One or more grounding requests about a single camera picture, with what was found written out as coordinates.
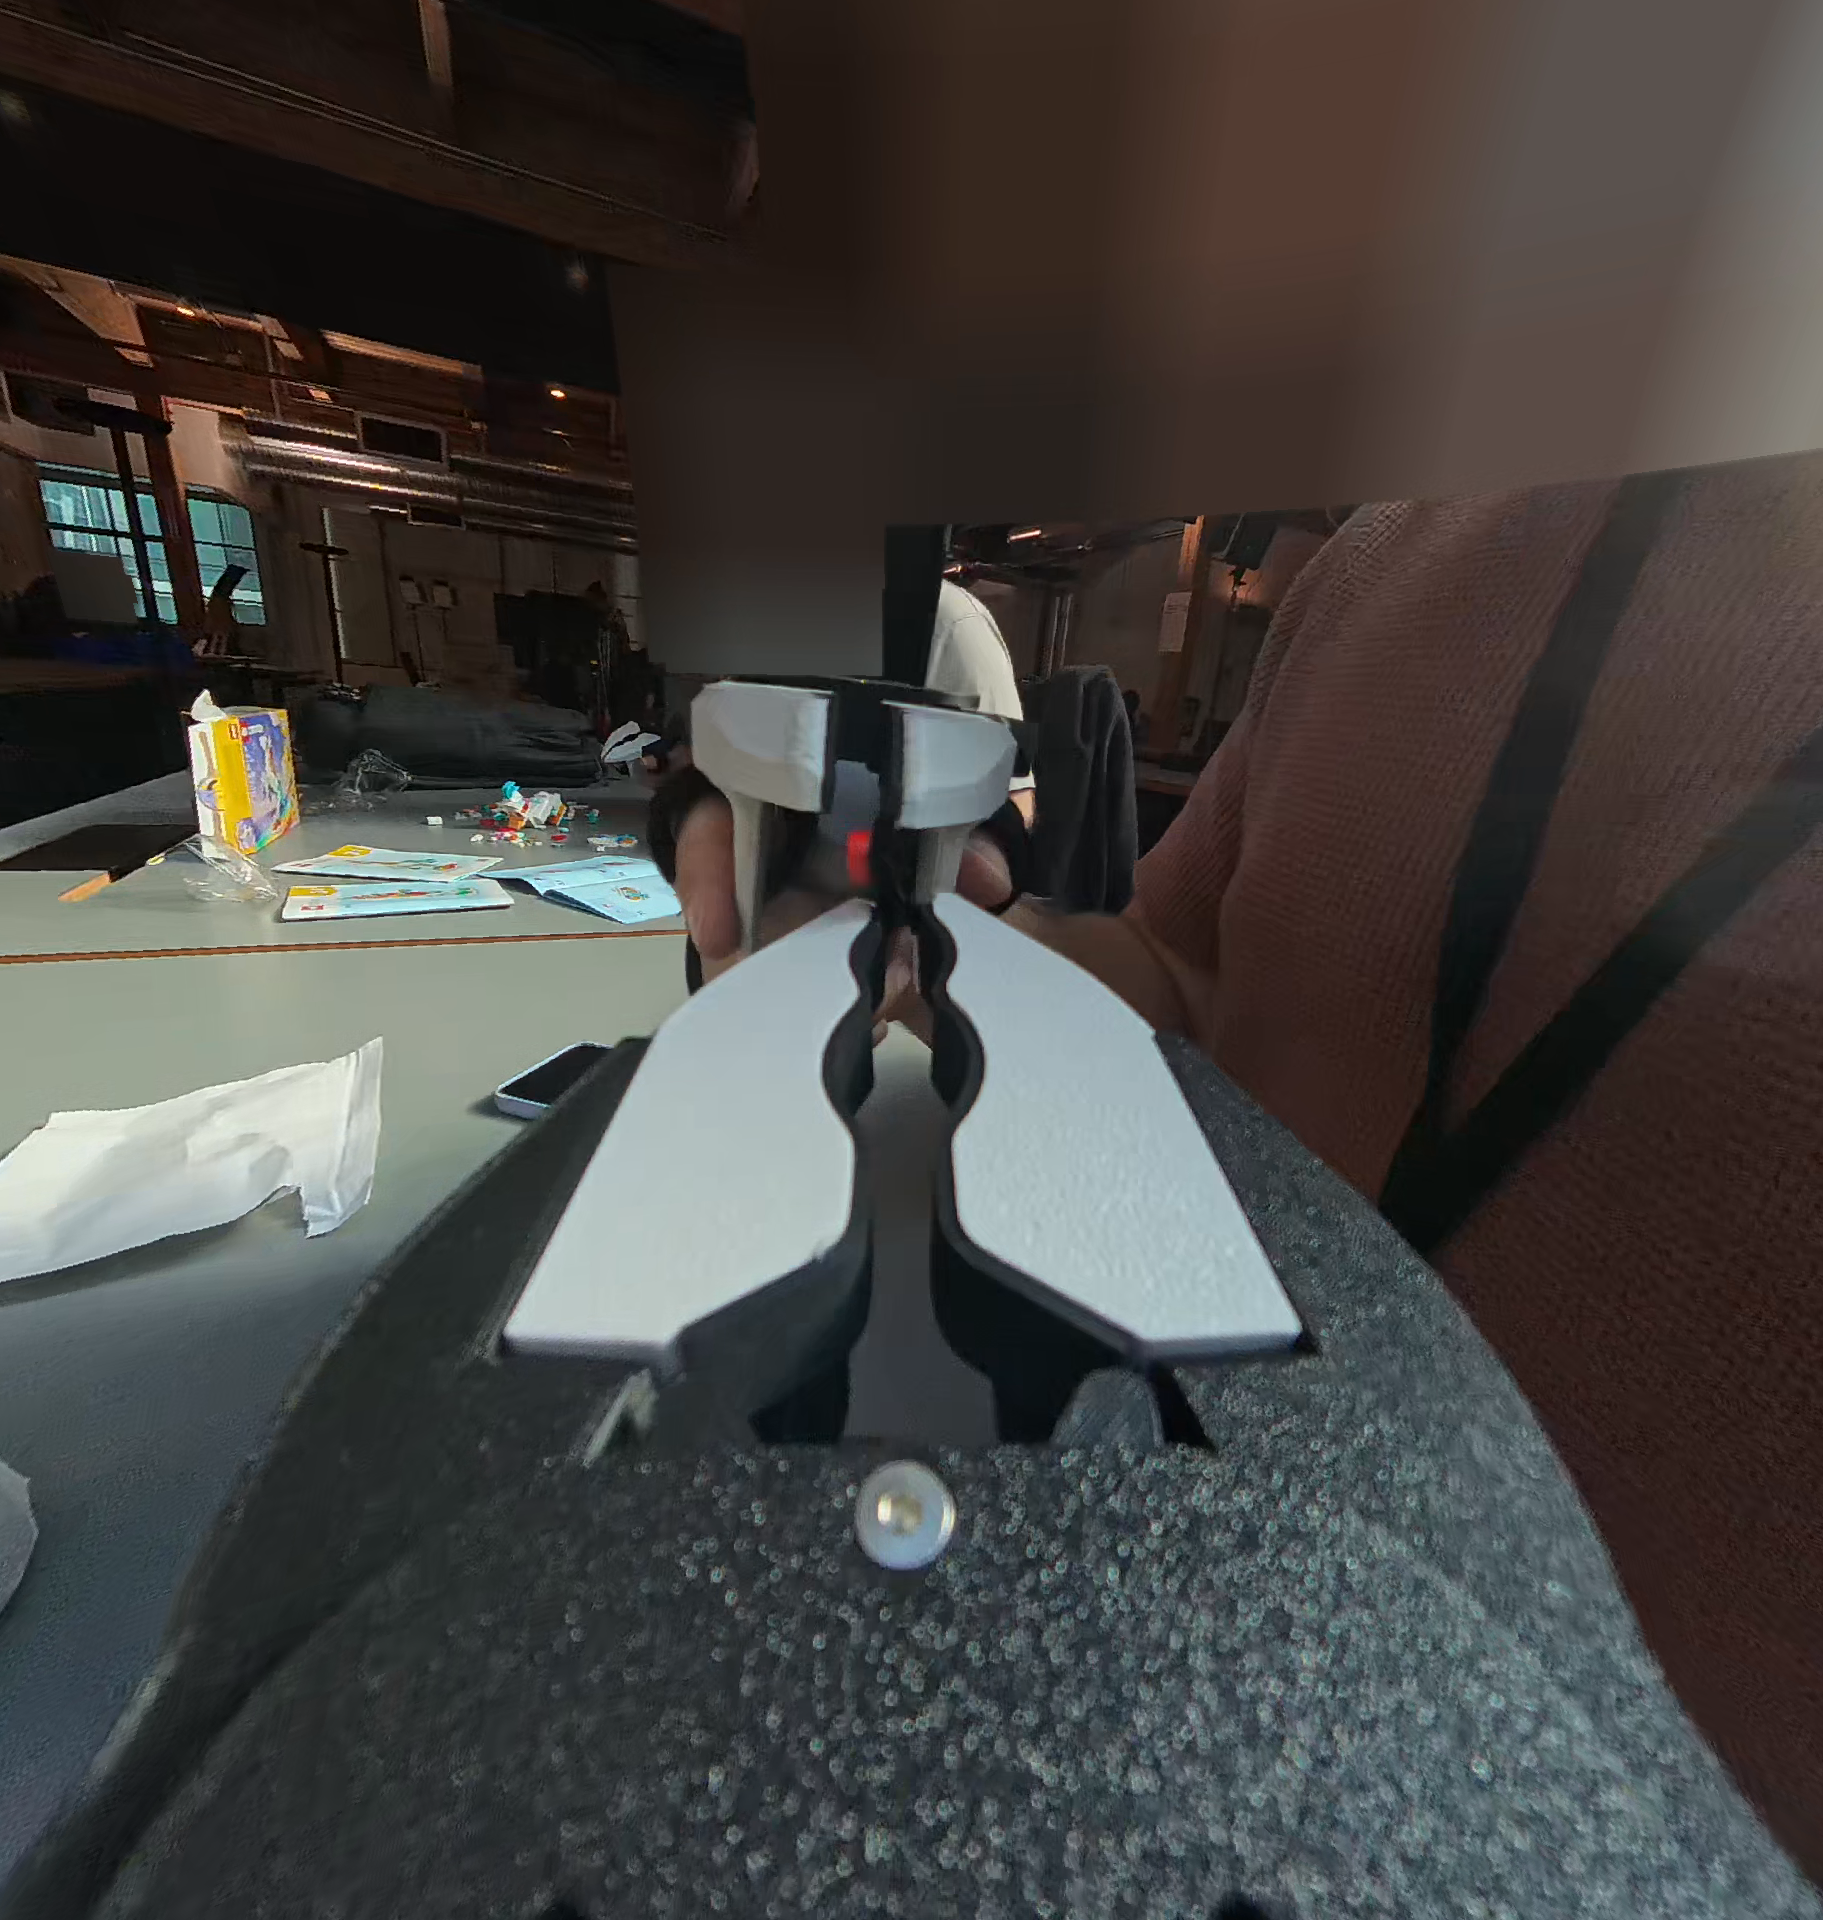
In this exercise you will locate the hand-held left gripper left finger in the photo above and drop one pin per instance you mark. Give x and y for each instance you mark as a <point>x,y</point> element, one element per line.
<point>702,1185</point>

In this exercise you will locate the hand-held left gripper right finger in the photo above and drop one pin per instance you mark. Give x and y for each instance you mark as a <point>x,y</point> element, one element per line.
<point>1122,1185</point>

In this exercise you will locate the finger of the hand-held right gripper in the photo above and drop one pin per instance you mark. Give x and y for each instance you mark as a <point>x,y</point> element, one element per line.
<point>957,766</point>
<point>769,743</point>

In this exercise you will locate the small black lego assembly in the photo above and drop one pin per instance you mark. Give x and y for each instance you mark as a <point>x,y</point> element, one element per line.
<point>899,892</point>

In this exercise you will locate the pile of loose lego bricks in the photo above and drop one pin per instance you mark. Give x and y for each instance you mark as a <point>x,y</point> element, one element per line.
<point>529,813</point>

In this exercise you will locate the small yellow white lego box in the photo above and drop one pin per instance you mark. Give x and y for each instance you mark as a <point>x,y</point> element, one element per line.
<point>244,772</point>

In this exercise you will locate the person's right hand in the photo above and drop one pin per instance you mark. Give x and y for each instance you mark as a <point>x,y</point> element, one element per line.
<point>702,886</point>

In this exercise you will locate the black jacket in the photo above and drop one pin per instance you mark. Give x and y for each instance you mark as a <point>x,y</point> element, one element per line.
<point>1084,781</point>

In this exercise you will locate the white smartphone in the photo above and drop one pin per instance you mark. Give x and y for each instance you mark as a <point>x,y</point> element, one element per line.
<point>551,1081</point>

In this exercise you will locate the black duffel bag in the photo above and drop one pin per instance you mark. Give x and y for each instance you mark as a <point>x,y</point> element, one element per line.
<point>447,735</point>

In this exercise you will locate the clear plastic bag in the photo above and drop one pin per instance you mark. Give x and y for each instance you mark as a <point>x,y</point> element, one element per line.
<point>236,878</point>
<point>372,776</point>

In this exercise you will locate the flat empty white paper bag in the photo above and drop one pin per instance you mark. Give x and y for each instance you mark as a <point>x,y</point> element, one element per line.
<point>176,1170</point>

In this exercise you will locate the arched window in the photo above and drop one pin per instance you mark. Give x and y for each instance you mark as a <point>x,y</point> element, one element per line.
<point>146,548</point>

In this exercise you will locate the metal ventilation duct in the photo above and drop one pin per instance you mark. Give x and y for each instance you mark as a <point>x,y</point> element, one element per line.
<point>447,483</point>

